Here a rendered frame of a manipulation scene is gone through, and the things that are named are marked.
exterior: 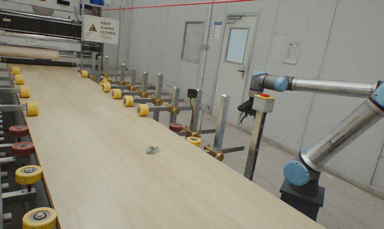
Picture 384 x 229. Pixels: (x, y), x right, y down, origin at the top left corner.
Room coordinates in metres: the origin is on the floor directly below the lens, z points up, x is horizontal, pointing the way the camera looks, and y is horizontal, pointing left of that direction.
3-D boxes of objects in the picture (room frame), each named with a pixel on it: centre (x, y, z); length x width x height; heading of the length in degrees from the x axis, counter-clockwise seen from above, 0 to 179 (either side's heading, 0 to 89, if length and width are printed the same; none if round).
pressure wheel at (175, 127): (1.63, 0.09, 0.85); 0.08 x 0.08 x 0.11
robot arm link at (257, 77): (1.72, -0.39, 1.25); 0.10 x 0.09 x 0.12; 50
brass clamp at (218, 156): (1.48, -0.16, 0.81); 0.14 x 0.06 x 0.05; 37
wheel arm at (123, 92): (2.30, 0.44, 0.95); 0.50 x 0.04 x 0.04; 127
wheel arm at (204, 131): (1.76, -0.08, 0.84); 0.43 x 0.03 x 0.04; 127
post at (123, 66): (2.66, 0.74, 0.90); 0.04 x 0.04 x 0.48; 37
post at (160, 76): (2.06, 0.28, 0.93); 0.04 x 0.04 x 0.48; 37
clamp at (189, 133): (1.68, -0.01, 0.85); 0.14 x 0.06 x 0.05; 37
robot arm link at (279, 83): (1.65, -0.48, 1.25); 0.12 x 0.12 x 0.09; 50
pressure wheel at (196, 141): (1.41, -0.03, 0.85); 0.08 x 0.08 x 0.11
